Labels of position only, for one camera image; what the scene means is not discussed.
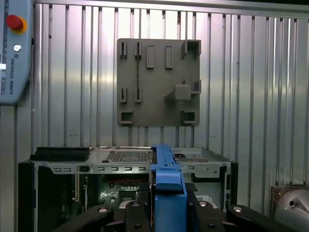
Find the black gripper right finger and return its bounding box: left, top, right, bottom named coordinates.
left=185, top=183, right=294, bottom=232

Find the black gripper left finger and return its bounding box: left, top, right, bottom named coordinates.
left=52, top=186, right=155, bottom=232

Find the hard disk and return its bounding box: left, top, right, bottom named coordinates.
left=150, top=144, right=200, bottom=232

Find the green motherboard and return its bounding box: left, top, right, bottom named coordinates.
left=79, top=175, right=152, bottom=210

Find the black open PC case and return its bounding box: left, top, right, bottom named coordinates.
left=18, top=146, right=239, bottom=232

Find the grey parts rack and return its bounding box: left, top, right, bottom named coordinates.
left=117, top=38, right=202, bottom=128

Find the RAM stick on rack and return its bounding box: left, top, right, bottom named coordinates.
left=136, top=58, right=141, bottom=97

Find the pale blue teach pendant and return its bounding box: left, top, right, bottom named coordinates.
left=0, top=0, right=34, bottom=106

